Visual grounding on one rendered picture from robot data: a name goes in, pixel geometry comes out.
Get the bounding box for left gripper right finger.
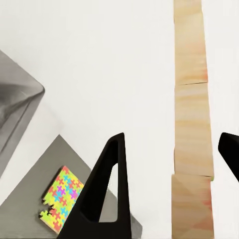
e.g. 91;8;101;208
218;132;239;182

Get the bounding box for jigsaw puzzle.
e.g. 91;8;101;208
171;0;215;239
39;166;84;234

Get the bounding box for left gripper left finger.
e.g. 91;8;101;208
57;132;132;239

